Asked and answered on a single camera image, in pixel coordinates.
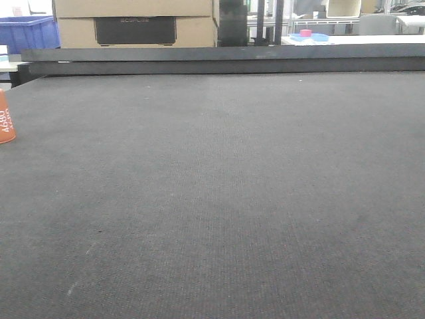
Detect lower cardboard box black panel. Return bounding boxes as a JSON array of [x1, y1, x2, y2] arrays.
[[56, 16, 219, 49]]

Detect blue tray on white table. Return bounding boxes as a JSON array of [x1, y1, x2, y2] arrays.
[[289, 33, 330, 45]]

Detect pink tape roll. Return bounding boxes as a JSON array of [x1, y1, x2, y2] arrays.
[[299, 29, 312, 37]]

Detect grey office chair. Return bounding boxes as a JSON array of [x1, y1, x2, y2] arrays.
[[359, 14, 398, 36]]

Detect orange paper cup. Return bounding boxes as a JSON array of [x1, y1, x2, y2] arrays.
[[0, 90, 16, 144]]

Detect upper cardboard box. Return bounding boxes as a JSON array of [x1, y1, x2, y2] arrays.
[[54, 0, 219, 18]]

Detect blue plastic crate background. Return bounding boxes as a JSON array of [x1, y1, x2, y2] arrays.
[[1, 15, 60, 54]]

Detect black table edge rail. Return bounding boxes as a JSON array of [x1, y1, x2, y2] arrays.
[[21, 43, 424, 77]]

